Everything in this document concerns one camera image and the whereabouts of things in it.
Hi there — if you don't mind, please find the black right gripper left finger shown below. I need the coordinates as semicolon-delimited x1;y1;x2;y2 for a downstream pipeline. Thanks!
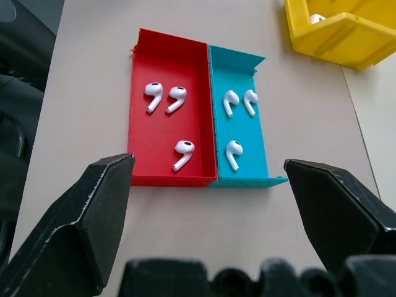
0;153;136;297

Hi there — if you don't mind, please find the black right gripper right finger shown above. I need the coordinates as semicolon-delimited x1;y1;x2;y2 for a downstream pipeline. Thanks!
283;158;396;273

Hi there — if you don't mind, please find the black chair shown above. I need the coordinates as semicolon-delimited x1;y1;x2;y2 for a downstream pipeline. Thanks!
0;108;32;217

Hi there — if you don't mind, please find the blue plastic tray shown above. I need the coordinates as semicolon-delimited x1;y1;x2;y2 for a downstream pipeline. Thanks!
207;44;289;189

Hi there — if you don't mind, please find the red plastic tray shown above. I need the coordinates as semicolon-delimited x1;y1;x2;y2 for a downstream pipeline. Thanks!
126;27;219;188

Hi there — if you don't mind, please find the yellow plastic bin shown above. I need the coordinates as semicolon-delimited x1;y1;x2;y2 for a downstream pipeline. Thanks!
283;0;396;71

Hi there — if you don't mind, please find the white earbud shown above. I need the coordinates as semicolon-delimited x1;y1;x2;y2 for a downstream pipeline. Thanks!
243;89;259;118
166;86;188;114
171;140;196;172
144;82;164;113
222;90;240;119
225;140;244;172

